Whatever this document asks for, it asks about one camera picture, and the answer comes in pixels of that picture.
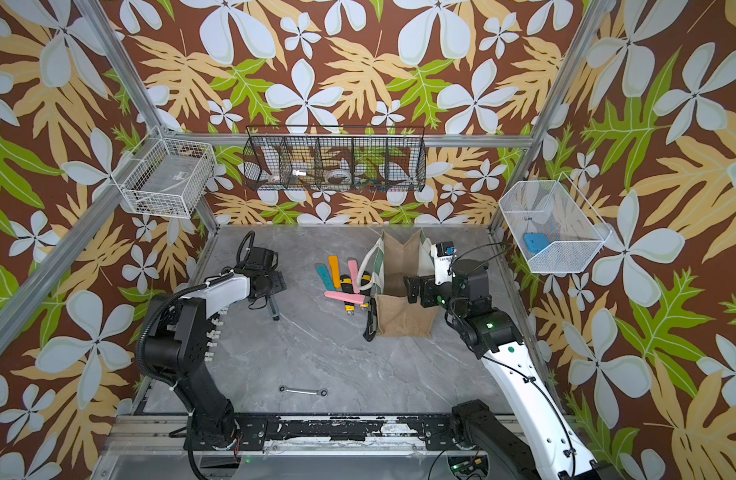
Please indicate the pink art knife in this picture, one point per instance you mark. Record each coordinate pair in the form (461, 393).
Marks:
(355, 274)
(351, 298)

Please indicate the blue object in basket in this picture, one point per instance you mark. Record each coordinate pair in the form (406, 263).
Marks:
(536, 242)

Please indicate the orange art knife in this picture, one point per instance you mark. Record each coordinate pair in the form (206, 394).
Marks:
(334, 266)

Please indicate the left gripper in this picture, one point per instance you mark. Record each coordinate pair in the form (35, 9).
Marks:
(279, 281)

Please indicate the black metal utility knife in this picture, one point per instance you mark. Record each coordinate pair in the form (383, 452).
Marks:
(371, 329)

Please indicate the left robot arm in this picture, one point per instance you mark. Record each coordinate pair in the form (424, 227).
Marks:
(179, 332)

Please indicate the black wire basket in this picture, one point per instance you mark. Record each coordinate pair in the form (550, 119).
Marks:
(338, 158)

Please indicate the small steel wrench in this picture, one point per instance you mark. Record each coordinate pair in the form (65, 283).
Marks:
(302, 391)

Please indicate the pink art knife upright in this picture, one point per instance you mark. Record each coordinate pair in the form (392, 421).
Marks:
(355, 274)

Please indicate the green burlap christmas pouch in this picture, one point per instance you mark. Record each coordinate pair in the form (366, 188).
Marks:
(392, 264)

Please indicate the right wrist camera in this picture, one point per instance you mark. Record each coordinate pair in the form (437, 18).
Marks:
(443, 256)

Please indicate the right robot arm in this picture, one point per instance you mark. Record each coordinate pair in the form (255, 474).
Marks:
(548, 447)

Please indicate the black mounting rail base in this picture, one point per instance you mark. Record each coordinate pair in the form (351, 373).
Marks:
(252, 432)

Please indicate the teal art knife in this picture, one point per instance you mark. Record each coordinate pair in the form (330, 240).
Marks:
(325, 276)

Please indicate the white mesh basket right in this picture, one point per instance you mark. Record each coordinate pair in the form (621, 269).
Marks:
(559, 210)

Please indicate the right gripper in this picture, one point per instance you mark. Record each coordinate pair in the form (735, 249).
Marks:
(431, 289)

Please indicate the white wire basket left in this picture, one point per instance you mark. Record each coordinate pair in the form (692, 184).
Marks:
(164, 175)

